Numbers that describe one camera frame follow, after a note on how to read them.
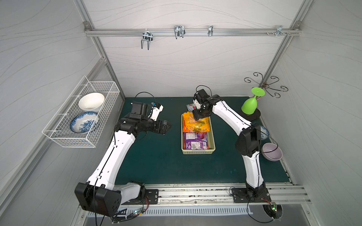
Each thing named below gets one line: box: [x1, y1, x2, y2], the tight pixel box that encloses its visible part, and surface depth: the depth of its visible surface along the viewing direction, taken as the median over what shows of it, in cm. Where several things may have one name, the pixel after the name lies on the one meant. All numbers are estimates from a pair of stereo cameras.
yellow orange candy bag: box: [182, 111, 211, 133], surface depth 93 cm
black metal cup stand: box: [244, 72, 289, 100], surface depth 86 cm
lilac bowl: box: [261, 142, 283, 162], surface depth 87 cm
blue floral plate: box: [69, 111, 99, 134], surface depth 65 cm
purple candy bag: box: [183, 131, 209, 150], surface depth 89 cm
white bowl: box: [78, 92, 106, 111], surface depth 72 cm
